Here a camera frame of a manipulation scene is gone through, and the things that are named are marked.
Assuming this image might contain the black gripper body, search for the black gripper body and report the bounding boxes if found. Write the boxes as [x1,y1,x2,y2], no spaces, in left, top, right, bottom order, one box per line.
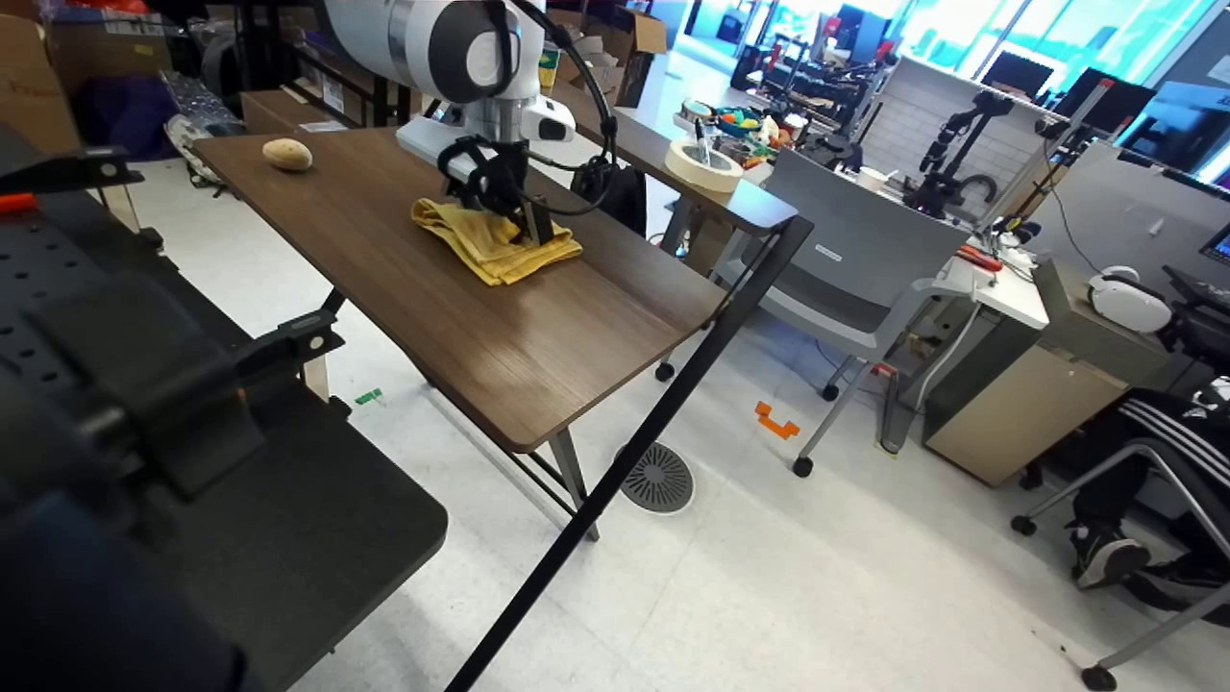
[433,130,542,223]

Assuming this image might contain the yellow towel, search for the yellow towel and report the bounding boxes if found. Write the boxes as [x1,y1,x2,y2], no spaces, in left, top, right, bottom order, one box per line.
[407,194,588,290]

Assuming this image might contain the beige toy egg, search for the beige toy egg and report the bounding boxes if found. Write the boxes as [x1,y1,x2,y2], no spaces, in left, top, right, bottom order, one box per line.
[257,133,319,178]

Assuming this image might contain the black backpack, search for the black backpack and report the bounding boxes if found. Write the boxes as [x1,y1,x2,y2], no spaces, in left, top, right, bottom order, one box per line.
[569,154,649,241]

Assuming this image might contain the white tape roll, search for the white tape roll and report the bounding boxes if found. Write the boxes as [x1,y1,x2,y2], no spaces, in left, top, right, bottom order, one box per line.
[660,133,745,201]

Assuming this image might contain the brown wooden desk black legs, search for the brown wooden desk black legs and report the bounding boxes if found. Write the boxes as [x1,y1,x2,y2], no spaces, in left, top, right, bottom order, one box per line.
[437,73,817,692]

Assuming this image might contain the round grey floor disc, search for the round grey floor disc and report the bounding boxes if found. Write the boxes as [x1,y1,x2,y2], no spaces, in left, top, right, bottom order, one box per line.
[616,442,695,515]

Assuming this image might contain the grey keyboard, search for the grey keyboard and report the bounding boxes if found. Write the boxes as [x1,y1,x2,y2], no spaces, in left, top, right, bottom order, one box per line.
[155,71,251,148]

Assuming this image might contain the grey plastic chair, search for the grey plastic chair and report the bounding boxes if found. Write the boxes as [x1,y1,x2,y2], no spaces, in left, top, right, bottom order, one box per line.
[716,149,979,481]

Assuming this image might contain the large cardboard box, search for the large cardboard box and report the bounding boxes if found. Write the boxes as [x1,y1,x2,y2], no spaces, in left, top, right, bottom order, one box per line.
[0,12,83,160]

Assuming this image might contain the beige filing cabinet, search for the beige filing cabinet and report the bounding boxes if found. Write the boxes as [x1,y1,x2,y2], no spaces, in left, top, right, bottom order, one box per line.
[918,339,1135,491]

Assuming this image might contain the white headset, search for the white headset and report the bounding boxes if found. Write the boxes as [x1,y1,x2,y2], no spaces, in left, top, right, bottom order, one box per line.
[1085,260,1178,339]

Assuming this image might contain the office chair with black jacket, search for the office chair with black jacket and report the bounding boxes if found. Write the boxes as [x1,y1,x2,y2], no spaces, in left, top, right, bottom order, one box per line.
[1003,381,1230,692]

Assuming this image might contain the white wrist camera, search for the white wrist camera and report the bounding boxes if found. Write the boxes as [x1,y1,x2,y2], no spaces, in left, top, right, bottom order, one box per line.
[526,98,579,148]

